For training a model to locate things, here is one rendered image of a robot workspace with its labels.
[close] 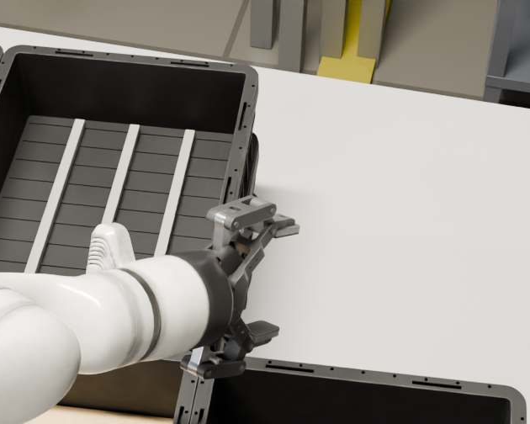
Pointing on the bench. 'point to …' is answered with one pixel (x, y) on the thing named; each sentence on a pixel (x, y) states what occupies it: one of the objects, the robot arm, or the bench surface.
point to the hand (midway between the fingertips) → (277, 278)
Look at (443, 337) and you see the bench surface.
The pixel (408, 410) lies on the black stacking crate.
